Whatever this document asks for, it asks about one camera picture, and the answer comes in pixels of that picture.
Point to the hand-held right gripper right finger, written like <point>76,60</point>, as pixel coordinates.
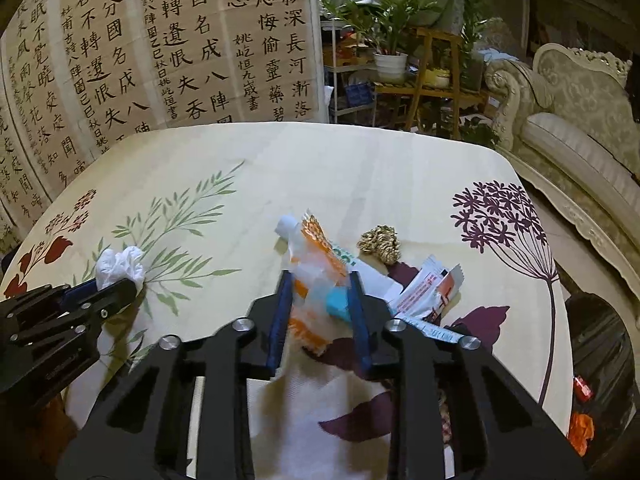
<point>360,320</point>

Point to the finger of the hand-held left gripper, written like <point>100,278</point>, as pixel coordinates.
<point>112,300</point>
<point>82,290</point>

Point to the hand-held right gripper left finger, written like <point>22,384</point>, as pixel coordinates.
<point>280,320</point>

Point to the white tissue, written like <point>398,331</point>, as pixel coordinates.
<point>120,265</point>

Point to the white squeeze tube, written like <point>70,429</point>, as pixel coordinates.
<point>375,280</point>

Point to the clear orange-printed plastic wrapper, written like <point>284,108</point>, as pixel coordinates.
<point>315,265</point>

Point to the white and red sachet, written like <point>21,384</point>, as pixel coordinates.
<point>425,290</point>

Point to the white printed strip wrapper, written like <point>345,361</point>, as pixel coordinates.
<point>440,332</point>

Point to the red plastic bag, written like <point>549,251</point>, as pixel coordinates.
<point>582,389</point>

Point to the trash bin with black bag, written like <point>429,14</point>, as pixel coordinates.
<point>600,340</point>

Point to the orange plastic bag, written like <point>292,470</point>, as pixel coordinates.
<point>581,432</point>

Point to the floral tablecloth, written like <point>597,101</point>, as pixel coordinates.
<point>300,170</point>

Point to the small leafy green plant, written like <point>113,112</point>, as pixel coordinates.
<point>477,132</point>

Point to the white metal shelf rack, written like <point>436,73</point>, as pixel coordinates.
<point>334,85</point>

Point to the wooden plant stand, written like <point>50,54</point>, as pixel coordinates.
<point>425,89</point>

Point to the yellow plant pot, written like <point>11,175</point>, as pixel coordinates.
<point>436,80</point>

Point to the green plant in white pot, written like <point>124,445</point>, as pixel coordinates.
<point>390,67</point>

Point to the cream carved sofa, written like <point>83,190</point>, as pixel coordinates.
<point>575,145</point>

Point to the tall green plant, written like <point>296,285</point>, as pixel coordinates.
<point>475,20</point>

